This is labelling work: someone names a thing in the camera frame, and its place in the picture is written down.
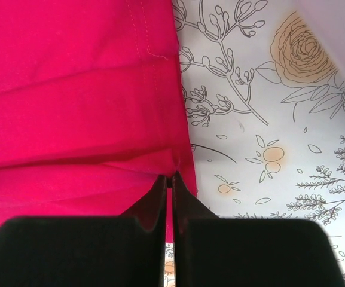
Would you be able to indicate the floral patterned table mat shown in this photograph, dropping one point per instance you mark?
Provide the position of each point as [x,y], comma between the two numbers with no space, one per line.
[264,94]

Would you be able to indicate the bright red t shirt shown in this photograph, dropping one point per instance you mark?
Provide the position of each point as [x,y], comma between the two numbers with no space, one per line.
[91,106]

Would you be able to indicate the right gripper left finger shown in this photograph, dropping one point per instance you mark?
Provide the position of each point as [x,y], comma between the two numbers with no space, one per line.
[123,250]

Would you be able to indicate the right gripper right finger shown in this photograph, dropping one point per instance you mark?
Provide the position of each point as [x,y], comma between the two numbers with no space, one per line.
[214,251]

